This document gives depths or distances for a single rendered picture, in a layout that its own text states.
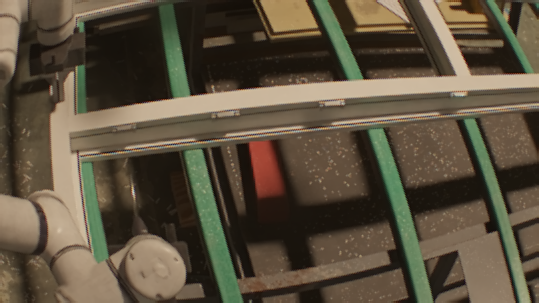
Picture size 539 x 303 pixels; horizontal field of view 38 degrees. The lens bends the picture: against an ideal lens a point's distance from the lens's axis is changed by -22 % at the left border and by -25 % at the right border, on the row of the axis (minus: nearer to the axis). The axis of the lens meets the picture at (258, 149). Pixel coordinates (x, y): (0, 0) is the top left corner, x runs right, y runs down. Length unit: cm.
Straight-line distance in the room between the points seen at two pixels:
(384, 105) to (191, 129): 36
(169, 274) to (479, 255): 71
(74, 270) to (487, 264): 84
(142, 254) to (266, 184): 84
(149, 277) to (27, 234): 20
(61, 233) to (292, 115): 65
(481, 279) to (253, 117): 58
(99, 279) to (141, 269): 7
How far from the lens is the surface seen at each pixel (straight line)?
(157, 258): 122
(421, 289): 163
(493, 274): 170
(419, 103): 184
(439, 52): 198
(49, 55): 160
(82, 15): 204
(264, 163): 205
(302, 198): 205
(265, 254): 196
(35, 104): 306
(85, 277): 125
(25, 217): 126
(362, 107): 180
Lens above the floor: 223
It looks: 51 degrees down
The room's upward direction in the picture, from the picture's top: 5 degrees clockwise
